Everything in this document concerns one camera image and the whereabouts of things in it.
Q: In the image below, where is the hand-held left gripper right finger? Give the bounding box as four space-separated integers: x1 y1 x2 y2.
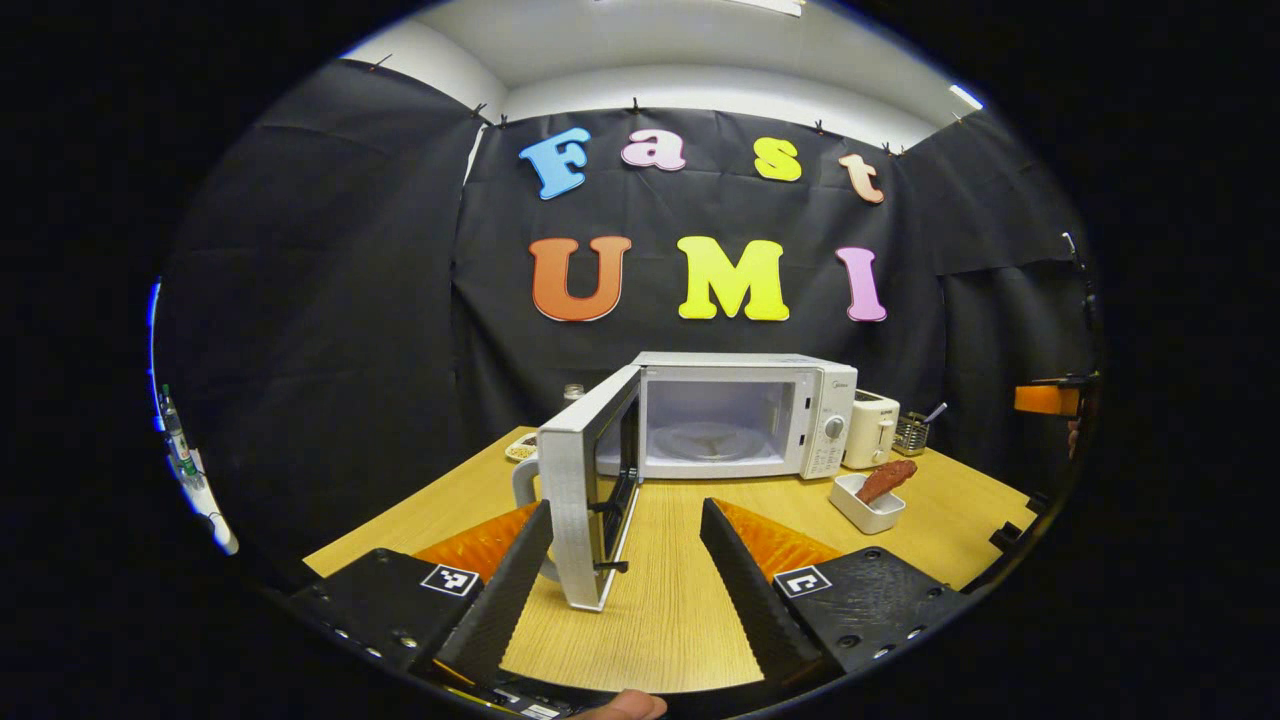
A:
698 497 976 691

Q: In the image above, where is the metal mesh utensil holder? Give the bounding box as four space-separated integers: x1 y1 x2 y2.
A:
893 402 949 458

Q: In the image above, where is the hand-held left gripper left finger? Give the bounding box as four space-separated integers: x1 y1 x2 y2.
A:
290 500 554 691

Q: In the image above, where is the green label bottle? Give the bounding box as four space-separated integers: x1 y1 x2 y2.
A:
160 385 201 481

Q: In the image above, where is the brown sausage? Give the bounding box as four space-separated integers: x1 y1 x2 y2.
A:
855 459 918 506

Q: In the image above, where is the white microwave oven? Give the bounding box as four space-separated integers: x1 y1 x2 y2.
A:
512 350 859 613

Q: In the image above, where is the white side desk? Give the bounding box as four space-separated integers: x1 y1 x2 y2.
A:
180 470 241 556

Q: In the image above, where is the computer monitor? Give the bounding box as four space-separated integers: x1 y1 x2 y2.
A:
147 280 163 433

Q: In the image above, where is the white rectangular dish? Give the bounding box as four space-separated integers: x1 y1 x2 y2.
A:
830 472 907 535

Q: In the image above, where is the black backdrop cloth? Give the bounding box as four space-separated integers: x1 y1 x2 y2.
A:
155 58 1101 561

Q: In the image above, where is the dark thin stand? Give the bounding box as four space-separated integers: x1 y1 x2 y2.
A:
1063 233 1101 331

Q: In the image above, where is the white toaster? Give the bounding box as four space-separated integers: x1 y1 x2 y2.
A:
843 390 901 471

